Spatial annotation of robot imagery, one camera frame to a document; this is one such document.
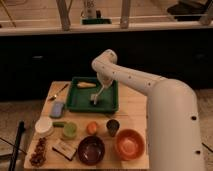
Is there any green cup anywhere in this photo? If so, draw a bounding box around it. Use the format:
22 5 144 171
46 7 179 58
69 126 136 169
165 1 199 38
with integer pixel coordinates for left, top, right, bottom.
62 122 77 139

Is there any green base white bottle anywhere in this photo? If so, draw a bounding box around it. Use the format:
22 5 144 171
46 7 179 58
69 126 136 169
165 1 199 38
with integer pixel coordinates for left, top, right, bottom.
81 0 111 25

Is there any green cucumber piece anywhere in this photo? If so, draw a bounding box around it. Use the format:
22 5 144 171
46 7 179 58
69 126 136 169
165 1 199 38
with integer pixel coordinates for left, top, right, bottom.
53 122 66 127

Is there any brown small box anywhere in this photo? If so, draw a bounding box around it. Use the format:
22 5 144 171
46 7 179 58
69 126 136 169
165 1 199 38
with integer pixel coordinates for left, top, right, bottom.
52 139 76 161

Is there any orange fruit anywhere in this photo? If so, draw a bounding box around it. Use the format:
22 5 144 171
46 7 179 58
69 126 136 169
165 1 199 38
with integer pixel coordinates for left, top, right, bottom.
86 121 99 135

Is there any green plastic tray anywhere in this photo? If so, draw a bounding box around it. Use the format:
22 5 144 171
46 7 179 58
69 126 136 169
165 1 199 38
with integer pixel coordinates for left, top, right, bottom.
65 77 119 114

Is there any black pole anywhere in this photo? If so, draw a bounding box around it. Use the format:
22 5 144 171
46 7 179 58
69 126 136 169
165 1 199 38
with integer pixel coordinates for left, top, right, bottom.
8 121 25 171

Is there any dark metal cup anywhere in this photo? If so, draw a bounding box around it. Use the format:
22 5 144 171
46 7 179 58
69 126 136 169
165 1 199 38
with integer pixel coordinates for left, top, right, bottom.
106 119 120 137

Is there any orange bowl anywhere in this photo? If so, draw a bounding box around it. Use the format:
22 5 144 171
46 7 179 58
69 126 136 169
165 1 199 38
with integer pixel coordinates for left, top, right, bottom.
114 129 145 161

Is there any metal spoon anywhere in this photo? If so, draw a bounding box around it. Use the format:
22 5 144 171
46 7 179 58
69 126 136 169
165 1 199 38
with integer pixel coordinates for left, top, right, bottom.
48 84 69 101

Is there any white lidded cup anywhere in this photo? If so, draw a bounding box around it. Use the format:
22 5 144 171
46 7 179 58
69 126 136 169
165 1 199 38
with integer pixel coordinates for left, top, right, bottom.
35 117 53 137

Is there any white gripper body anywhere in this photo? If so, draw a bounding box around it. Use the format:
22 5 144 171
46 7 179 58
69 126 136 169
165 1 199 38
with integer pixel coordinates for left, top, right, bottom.
97 74 113 87

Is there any blue sponge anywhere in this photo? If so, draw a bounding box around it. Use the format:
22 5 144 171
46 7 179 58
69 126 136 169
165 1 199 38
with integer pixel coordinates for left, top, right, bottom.
50 101 64 118

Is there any white dish brush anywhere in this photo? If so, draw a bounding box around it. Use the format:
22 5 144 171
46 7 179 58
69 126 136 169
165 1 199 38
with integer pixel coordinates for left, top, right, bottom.
90 86 105 105

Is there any dark purple bowl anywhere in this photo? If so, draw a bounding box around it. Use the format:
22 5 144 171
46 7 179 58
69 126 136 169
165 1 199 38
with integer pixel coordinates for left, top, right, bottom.
77 136 105 166

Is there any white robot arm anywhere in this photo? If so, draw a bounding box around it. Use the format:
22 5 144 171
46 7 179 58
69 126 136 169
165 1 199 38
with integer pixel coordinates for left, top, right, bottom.
92 49 205 171

